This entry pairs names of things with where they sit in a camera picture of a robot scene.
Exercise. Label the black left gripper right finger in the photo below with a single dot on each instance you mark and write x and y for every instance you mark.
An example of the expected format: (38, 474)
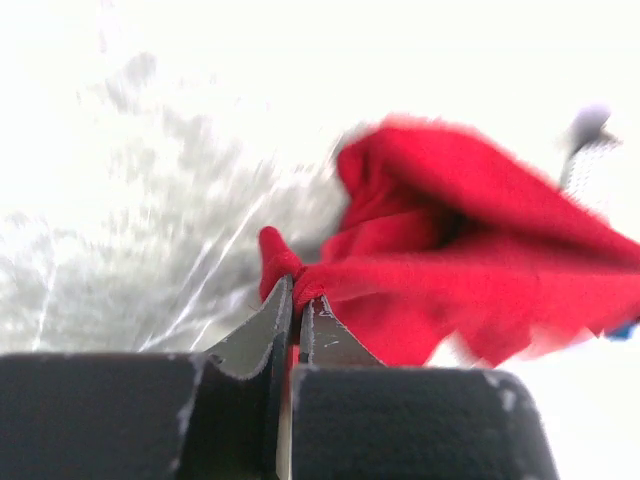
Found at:
(354, 418)

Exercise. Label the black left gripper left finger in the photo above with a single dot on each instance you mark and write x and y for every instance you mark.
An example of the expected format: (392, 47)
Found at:
(188, 415)

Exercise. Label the red t shirt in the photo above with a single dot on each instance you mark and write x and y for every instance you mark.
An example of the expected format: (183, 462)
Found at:
(446, 234)

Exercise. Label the blue t shirt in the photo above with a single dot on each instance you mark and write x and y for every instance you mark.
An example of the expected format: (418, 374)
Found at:
(623, 333)

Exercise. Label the white laundry basket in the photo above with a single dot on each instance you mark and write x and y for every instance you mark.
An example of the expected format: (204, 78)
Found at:
(585, 175)

